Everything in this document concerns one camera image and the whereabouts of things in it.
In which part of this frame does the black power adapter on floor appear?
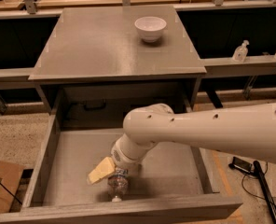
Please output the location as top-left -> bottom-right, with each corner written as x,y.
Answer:
228,157 -> 253,175

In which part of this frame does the grey open top drawer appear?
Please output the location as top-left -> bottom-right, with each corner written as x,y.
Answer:
0,104 -> 242,224

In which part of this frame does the grey metal shelf rail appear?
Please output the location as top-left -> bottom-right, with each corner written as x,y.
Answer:
0,55 -> 276,90

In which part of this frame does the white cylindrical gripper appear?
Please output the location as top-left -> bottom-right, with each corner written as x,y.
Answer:
87,134 -> 158,184

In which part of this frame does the clear plastic water bottle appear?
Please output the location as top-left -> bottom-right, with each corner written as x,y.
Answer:
107,169 -> 129,203

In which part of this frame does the grey cabinet with counter top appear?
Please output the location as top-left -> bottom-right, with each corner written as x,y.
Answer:
34,6 -> 200,124

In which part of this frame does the clear pump sanitizer bottle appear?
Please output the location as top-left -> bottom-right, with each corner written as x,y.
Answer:
232,40 -> 249,63

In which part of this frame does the black cable on floor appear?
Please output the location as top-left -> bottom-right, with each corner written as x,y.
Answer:
241,161 -> 276,217

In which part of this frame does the brown cardboard box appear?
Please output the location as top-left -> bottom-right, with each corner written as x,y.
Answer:
0,161 -> 24,214

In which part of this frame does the white ceramic bowl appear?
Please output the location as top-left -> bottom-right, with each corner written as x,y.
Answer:
134,16 -> 167,42

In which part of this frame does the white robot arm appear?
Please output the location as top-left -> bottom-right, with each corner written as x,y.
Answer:
87,103 -> 276,184

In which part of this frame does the black bar on floor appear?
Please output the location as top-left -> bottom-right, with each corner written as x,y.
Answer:
253,161 -> 276,224

